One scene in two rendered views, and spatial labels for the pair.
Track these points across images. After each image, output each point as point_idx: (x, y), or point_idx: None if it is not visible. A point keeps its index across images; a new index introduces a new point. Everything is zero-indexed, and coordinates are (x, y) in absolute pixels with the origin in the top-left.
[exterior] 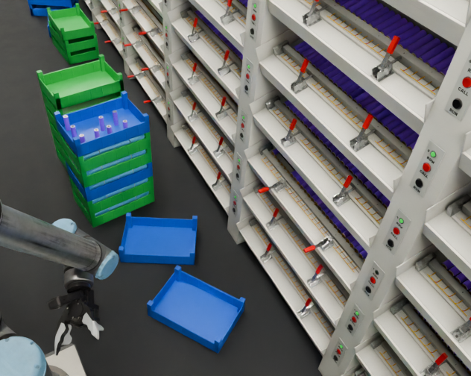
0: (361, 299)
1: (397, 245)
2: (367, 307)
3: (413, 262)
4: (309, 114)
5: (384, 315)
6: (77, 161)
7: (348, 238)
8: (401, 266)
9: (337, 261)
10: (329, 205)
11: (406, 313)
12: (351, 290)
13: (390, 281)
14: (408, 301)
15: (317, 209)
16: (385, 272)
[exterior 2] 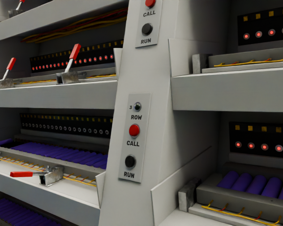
0: (121, 206)
1: (157, 19)
2: (135, 212)
3: (188, 62)
4: (27, 16)
5: (172, 217)
6: None
7: (85, 163)
8: (174, 44)
9: (72, 189)
10: (52, 97)
11: (207, 198)
12: (100, 205)
13: (164, 97)
14: (200, 181)
15: (40, 155)
16: (152, 91)
